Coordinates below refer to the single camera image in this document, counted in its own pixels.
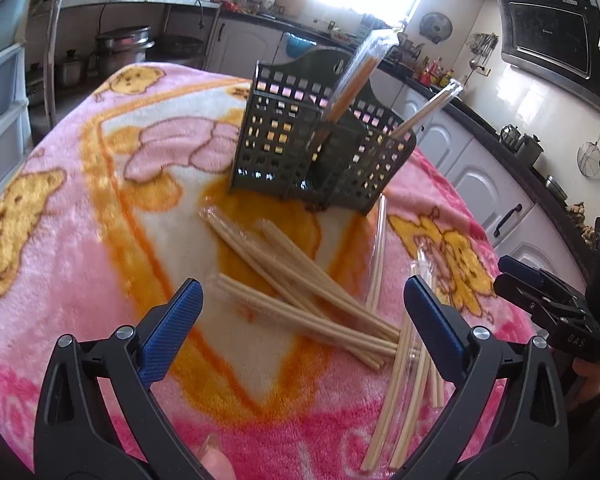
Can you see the small lidded steel pot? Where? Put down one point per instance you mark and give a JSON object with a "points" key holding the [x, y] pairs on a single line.
{"points": [[70, 70]]}

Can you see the blue plastic bag holder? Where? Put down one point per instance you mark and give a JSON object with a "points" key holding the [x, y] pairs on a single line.
{"points": [[297, 45]]}

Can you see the group of sauce bottles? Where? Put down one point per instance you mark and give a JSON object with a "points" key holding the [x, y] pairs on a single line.
{"points": [[432, 72]]}

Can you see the steel kettle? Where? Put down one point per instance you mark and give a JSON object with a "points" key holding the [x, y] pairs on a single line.
{"points": [[510, 135]]}

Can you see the person's right hand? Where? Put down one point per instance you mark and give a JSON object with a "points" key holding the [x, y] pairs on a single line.
{"points": [[591, 385]]}

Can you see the steel shelf table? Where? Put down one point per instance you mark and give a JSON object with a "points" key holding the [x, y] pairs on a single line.
{"points": [[105, 2]]}

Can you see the plastic drawer unit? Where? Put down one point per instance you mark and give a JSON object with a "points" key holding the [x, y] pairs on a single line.
{"points": [[0, 90]]}

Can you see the dark wok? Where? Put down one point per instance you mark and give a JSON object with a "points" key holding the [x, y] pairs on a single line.
{"points": [[180, 45]]}

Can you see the pink printed bear blanket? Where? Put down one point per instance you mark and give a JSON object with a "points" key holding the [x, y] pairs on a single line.
{"points": [[80, 270]]}

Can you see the black range hood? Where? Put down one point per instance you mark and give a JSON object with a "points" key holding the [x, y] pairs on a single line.
{"points": [[550, 35]]}

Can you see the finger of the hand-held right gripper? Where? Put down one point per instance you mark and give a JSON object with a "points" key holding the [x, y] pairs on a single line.
{"points": [[522, 269], [570, 330]]}

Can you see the person's left hand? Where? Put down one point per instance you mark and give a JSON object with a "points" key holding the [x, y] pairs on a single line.
{"points": [[219, 462]]}

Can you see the hanging kitchen utensils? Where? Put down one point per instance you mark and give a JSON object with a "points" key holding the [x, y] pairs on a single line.
{"points": [[482, 47]]}

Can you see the steel pot on countertop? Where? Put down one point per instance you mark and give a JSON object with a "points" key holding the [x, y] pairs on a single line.
{"points": [[530, 150]]}

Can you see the wall fan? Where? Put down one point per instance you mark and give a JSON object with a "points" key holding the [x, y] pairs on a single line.
{"points": [[436, 26]]}

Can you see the white kitchen cabinets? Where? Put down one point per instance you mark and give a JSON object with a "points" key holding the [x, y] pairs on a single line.
{"points": [[480, 170]]}

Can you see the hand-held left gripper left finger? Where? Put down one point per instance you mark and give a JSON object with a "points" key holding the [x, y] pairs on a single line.
{"points": [[175, 325]]}

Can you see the wooden chopsticks pair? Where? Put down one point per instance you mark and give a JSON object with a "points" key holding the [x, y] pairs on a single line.
{"points": [[320, 275], [252, 255], [397, 395], [425, 110], [352, 80], [436, 385], [290, 317], [377, 255]]}

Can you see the black kitchen countertop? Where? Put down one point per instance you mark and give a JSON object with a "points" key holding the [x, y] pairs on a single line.
{"points": [[485, 120]]}

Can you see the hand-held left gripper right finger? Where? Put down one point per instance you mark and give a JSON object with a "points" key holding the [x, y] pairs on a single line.
{"points": [[437, 325]]}

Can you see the dark green perforated utensil holder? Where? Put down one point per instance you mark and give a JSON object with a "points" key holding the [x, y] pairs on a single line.
{"points": [[280, 125]]}

